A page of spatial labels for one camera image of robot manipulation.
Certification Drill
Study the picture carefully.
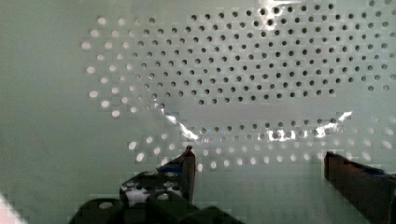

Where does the mint green plastic strainer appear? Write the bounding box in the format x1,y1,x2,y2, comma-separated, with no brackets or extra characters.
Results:
1,0,395,224

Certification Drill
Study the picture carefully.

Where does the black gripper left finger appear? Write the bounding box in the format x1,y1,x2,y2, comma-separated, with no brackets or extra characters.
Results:
69,146,243,224

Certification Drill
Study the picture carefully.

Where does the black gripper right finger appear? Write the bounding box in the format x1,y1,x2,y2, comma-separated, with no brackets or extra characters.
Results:
324,151,396,224

